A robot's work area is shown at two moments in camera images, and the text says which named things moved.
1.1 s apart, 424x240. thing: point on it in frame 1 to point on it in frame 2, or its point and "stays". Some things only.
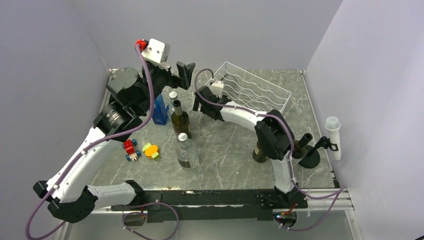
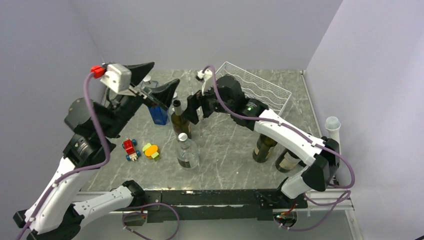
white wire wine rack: x=249 y=91 stays
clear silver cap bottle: x=187 y=152 stays
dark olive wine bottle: x=180 y=121 stays
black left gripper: x=185 y=74 to x=162 y=95
